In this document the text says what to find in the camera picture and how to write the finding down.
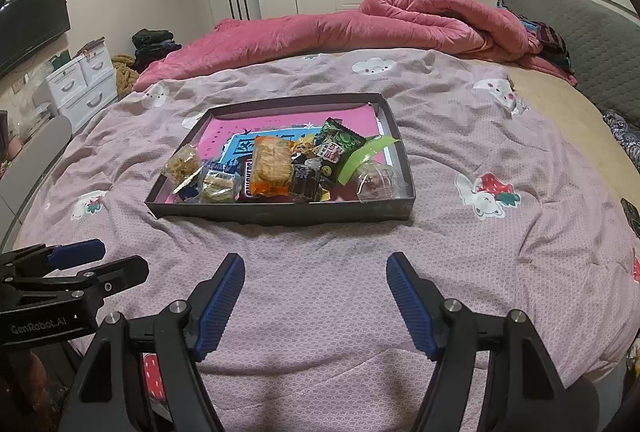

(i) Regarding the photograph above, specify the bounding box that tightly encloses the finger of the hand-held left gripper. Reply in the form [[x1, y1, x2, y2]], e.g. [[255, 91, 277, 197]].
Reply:
[[0, 239, 107, 280], [10, 255, 150, 308]]

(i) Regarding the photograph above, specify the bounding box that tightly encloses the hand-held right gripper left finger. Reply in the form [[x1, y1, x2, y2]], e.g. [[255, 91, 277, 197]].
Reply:
[[57, 253, 247, 432]]

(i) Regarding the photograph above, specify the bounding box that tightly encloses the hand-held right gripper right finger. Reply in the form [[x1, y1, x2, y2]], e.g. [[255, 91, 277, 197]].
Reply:
[[386, 252, 571, 432]]

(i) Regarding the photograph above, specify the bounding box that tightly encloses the blue cookie packet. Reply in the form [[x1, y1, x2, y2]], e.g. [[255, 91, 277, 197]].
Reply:
[[175, 158, 240, 203]]

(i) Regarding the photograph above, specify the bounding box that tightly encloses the dark shallow cardboard box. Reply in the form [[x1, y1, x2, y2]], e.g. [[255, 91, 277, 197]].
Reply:
[[145, 92, 417, 225]]

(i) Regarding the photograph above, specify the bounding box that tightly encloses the small clear green-edged snack packet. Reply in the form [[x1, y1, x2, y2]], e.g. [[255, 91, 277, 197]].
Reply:
[[199, 168, 242, 204]]

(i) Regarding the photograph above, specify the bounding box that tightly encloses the long clear crispy snack packet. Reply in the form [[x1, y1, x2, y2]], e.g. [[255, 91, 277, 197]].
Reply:
[[162, 143, 202, 193]]

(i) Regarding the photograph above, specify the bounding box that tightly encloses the clear round pastry packet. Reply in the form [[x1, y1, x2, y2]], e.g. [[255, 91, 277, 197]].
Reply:
[[356, 162, 407, 203]]

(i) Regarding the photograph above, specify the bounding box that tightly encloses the brown chocolate bar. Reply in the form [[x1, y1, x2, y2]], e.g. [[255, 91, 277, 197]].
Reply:
[[238, 157, 261, 203]]

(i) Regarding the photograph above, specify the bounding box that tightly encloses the black snack packet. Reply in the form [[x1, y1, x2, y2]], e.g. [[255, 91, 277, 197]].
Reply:
[[286, 161, 335, 204]]

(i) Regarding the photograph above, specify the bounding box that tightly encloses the orange rice cracker packet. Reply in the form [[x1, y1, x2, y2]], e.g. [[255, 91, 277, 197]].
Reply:
[[249, 135, 294, 198]]

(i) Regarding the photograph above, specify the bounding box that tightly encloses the light green pastry packet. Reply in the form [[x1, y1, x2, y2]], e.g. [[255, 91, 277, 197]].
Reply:
[[336, 135, 403, 186]]

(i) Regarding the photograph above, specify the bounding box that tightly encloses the dark green snack packet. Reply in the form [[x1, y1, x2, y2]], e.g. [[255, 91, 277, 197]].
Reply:
[[314, 118, 367, 178]]

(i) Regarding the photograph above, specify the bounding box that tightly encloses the yellow snack packet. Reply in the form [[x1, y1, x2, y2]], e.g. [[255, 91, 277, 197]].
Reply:
[[289, 132, 326, 159]]

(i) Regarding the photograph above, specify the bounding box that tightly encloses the person's left hand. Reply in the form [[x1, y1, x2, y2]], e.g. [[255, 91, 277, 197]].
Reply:
[[0, 351, 56, 432]]

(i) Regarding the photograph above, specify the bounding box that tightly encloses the lilac printed bed sheet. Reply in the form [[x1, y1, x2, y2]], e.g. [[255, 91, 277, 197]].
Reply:
[[10, 47, 640, 432]]

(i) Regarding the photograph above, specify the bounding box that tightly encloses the white drawer cabinet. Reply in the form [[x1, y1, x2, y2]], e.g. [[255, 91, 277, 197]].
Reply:
[[45, 41, 119, 133]]

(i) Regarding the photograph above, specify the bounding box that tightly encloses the brown plush fabric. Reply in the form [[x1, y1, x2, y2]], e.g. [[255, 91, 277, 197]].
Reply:
[[111, 55, 144, 97]]

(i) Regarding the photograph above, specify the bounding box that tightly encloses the pink book with blue title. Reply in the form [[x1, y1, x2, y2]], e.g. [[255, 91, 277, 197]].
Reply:
[[172, 109, 396, 203]]

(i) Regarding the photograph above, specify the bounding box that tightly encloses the dark clothes pile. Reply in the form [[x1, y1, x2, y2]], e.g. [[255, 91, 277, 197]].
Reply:
[[132, 28, 182, 72]]

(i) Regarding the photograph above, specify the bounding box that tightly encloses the black television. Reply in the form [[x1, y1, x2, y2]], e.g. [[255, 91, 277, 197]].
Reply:
[[0, 0, 71, 78]]

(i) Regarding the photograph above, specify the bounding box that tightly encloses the beige mattress cover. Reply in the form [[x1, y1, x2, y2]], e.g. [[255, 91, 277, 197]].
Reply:
[[500, 62, 631, 193]]

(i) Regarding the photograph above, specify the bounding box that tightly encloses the blue patterned cloth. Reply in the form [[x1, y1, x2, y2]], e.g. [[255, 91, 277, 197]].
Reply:
[[602, 109, 640, 169]]

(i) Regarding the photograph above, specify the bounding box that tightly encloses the pink quilt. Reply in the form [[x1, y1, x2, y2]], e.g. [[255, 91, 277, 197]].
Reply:
[[132, 0, 576, 94]]

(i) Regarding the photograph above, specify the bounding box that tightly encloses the striped clothes pile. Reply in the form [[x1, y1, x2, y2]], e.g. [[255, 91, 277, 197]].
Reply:
[[517, 15, 577, 74]]

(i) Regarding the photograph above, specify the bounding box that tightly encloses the grey quilted headboard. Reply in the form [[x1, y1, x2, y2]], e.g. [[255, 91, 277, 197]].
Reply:
[[497, 0, 640, 128]]

